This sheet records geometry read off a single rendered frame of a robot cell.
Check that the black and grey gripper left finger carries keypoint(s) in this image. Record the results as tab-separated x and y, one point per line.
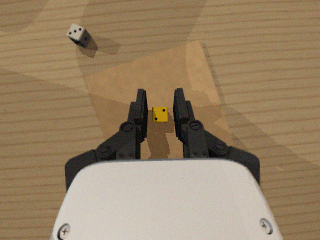
121	146

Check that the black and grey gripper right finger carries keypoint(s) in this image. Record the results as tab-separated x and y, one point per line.
197	141

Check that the white die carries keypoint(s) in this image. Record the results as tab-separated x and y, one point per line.
79	35

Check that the tan square mat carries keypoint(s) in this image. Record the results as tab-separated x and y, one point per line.
185	66

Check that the yellow die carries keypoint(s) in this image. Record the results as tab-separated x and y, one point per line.
159	114

